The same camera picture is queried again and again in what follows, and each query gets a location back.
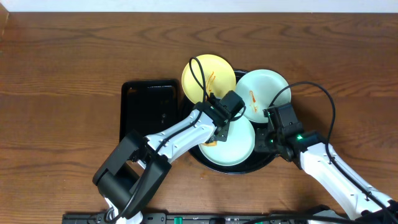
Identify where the green and yellow sponge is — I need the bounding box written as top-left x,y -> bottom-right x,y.
202,141 -> 217,147

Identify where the light blue plate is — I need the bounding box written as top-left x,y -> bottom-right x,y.
235,69 -> 289,123
199,117 -> 255,166

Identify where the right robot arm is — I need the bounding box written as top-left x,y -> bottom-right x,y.
255,124 -> 397,223

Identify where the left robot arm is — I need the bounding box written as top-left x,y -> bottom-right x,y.
93,98 -> 244,223

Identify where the black round tray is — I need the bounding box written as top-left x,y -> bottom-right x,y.
189,70 -> 275,174

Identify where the black rectangular tray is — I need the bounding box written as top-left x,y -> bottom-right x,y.
119,79 -> 179,139

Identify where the yellow plate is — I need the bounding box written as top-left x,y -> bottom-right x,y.
182,54 -> 236,104

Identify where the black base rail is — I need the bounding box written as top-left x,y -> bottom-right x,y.
61,212 -> 346,224

